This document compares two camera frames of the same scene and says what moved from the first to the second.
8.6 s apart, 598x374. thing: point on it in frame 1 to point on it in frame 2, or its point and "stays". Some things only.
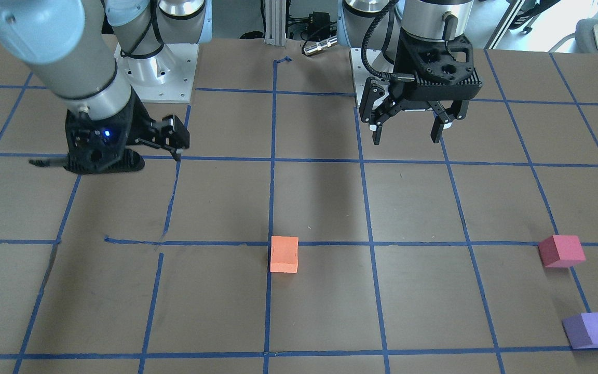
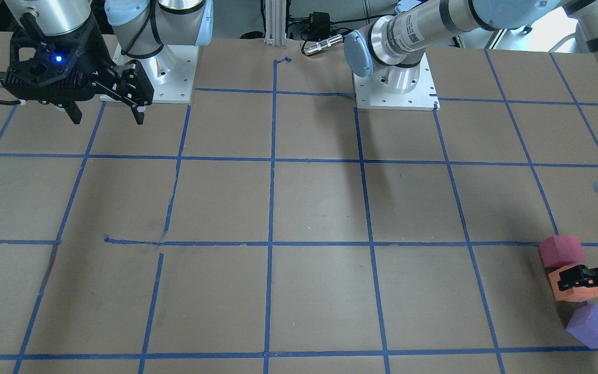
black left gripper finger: [375, 117] to [581, 276]
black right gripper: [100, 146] to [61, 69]
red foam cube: [561, 251] stays
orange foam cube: [284, 254] to [580, 294]
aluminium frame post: [275, 22] stays
